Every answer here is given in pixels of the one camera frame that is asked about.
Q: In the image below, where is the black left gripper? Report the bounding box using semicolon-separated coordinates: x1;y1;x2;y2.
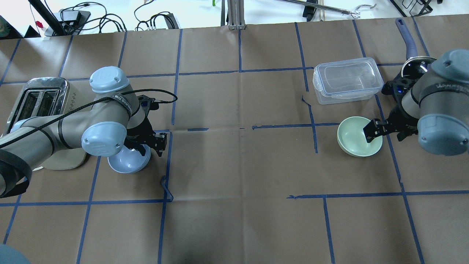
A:
125;95;168;157

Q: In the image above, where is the green bowl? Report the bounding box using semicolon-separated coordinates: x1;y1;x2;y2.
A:
337;116;383;157

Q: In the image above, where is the metal grabber stick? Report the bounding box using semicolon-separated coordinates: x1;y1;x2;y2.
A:
279;0;377;18

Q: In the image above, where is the cream toaster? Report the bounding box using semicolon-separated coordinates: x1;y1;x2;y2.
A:
2;77;90;171

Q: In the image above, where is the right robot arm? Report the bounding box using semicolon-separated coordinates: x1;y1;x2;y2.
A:
362;49;469;156

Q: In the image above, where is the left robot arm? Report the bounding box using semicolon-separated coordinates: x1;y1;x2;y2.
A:
0;66;167;198

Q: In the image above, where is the aluminium frame post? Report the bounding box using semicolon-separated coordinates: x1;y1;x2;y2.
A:
221;0;246;30

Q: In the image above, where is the clear plastic container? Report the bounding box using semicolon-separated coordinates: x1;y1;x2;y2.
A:
312;57;384;105

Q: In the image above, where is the blue bowl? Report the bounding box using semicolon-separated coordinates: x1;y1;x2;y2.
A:
107;145;151;174

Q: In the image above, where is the black power adapter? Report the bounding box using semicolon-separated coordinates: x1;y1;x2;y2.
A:
53;10;91;28

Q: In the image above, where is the dark blue saucepan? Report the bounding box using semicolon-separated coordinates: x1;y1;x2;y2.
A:
381;18;436;97

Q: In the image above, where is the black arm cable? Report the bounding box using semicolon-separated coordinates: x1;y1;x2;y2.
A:
0;89;178;149

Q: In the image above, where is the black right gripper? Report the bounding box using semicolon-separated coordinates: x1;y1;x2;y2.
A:
363;75;418;143

